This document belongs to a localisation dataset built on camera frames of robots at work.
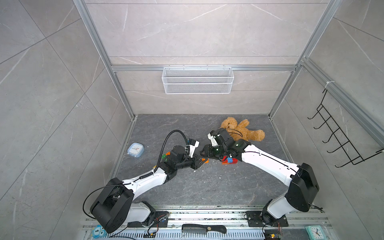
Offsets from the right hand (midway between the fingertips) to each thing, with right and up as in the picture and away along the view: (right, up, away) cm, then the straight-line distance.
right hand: (204, 154), depth 80 cm
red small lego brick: (+9, 0, -12) cm, 15 cm away
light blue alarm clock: (-44, 0, +18) cm, 48 cm away
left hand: (+2, -1, -2) cm, 3 cm away
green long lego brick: (-18, +2, -18) cm, 26 cm away
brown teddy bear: (+26, +12, +20) cm, 35 cm away
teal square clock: (+52, -35, -11) cm, 63 cm away
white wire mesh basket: (-3, +47, +21) cm, 52 cm away
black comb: (-5, -35, -9) cm, 36 cm away
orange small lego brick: (+2, -4, -2) cm, 4 cm away
